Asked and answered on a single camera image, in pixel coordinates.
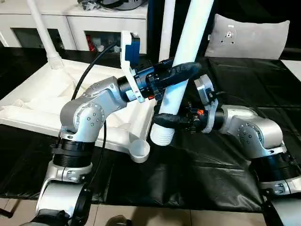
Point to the white plastic table leg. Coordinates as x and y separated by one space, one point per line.
168 30
195 35
44 35

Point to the white plastic table top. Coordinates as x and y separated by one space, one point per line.
35 94

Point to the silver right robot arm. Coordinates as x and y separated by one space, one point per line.
254 127

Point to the small white jar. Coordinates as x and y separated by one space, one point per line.
116 48
100 48

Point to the grey cushion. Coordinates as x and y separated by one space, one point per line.
247 37

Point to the grey helmet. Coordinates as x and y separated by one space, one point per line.
124 3

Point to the red box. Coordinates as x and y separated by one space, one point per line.
88 40

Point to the dark clutter pile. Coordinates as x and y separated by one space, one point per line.
90 4

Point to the white sideboard with glass doors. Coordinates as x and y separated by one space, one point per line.
70 21

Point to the black stand leg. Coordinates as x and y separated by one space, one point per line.
7 213

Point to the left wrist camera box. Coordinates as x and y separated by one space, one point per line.
127 58

